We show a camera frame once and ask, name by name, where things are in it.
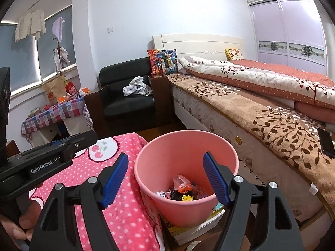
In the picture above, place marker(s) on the pink plastic bucket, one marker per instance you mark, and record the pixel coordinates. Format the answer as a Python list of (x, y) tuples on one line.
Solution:
[(183, 157)]

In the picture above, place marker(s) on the clear red printed wrapper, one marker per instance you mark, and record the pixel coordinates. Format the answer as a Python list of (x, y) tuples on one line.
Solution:
[(182, 181)]

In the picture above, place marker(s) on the stack of books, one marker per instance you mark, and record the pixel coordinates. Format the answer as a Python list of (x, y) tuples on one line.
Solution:
[(193, 228)]

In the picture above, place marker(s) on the red gift bag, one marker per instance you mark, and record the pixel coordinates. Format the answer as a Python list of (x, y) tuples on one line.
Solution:
[(71, 89)]

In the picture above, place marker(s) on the person's left hand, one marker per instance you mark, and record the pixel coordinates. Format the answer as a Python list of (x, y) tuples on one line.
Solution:
[(31, 214)]

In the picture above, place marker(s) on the cream bed headboard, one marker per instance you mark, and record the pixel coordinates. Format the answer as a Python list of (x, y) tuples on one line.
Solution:
[(199, 44)]

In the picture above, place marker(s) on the yellow patterned pillow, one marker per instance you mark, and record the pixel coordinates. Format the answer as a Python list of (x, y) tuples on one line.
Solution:
[(234, 54)]

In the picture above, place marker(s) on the brown paper bag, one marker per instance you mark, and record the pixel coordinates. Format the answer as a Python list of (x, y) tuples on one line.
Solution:
[(53, 89)]

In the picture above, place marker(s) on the brown leaf-print blanket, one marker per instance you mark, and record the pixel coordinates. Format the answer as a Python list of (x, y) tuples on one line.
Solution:
[(261, 115)]

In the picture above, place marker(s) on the pink polka-dot blanket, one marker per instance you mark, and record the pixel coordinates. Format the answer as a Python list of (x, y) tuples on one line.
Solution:
[(125, 214)]

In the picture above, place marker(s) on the pale garment on rack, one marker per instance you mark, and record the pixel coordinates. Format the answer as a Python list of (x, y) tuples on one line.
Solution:
[(62, 56)]

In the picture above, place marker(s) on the grey window blind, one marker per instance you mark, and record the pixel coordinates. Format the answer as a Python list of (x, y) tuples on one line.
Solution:
[(49, 57), (18, 57)]

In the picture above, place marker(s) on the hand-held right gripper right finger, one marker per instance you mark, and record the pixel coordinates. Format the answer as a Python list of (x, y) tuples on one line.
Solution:
[(216, 180)]

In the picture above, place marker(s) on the black smartphone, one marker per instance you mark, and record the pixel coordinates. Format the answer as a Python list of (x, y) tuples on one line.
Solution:
[(325, 141)]

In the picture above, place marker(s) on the lilac hanging garment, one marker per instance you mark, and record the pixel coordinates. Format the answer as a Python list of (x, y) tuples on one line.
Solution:
[(58, 28)]

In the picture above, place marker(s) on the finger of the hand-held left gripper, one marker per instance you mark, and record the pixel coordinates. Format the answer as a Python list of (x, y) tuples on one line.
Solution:
[(81, 146), (60, 142)]

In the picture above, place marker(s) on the yellow foam net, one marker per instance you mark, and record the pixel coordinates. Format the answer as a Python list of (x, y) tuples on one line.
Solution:
[(186, 198)]

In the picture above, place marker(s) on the lilac sliding-door wardrobe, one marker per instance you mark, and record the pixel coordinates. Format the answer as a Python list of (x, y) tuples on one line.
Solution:
[(290, 31)]

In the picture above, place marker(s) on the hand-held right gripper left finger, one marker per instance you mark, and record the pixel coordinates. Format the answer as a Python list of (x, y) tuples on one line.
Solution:
[(115, 180)]

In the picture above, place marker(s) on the floral pink quilt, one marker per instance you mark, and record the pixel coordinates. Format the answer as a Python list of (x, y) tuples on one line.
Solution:
[(261, 81)]

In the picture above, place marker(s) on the white cabinet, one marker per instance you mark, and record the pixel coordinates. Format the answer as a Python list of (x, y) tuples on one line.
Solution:
[(76, 123), (44, 136)]

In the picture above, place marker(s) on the colourful patterned pillow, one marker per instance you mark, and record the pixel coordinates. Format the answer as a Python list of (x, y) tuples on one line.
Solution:
[(162, 62)]

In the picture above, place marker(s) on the white orange box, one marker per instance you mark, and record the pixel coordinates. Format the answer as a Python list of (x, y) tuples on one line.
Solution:
[(85, 91)]

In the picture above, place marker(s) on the checked tablecloth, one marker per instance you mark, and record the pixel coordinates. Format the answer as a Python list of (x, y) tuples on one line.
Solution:
[(49, 115)]

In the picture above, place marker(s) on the white grey crumpled clothes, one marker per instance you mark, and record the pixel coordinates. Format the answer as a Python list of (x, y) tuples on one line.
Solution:
[(137, 86)]

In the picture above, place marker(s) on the wooden coat rack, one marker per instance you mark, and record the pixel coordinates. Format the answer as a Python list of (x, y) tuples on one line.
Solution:
[(60, 69)]

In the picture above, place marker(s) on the cream hanging garment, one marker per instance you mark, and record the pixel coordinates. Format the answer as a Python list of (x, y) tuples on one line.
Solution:
[(30, 26)]

